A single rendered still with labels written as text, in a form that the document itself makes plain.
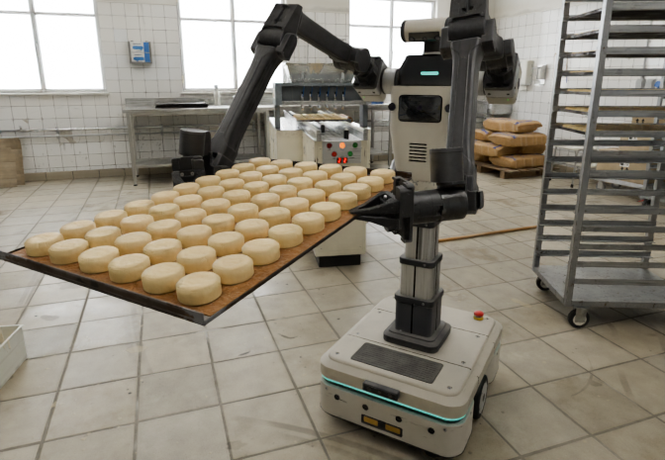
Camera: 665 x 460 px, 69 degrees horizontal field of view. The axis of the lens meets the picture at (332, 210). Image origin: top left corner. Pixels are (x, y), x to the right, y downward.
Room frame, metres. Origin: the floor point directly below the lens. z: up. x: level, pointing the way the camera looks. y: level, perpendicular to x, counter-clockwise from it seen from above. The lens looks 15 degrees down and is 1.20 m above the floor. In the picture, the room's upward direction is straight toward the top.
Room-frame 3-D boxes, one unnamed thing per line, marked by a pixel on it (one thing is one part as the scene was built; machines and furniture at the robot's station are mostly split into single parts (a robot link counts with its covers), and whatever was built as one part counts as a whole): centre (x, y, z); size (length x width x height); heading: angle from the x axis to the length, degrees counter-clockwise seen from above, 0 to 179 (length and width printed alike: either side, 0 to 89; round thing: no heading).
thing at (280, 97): (3.84, 0.09, 1.01); 0.72 x 0.33 x 0.34; 100
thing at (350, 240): (3.34, 0.00, 0.45); 0.70 x 0.34 x 0.90; 10
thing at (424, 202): (0.81, -0.14, 0.98); 0.07 x 0.07 x 0.10; 16
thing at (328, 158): (2.99, -0.06, 0.77); 0.24 x 0.04 x 0.14; 100
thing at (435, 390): (1.65, -0.32, 0.24); 0.68 x 0.53 x 0.41; 150
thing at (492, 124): (6.57, -2.38, 0.62); 0.72 x 0.42 x 0.17; 26
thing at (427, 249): (1.66, -0.32, 0.53); 0.11 x 0.11 x 0.40; 60
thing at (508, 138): (6.34, -2.43, 0.47); 0.72 x 0.42 x 0.17; 115
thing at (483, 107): (7.51, -2.48, 0.93); 0.99 x 0.38 x 1.09; 19
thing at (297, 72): (3.84, 0.09, 1.25); 0.56 x 0.29 x 0.14; 100
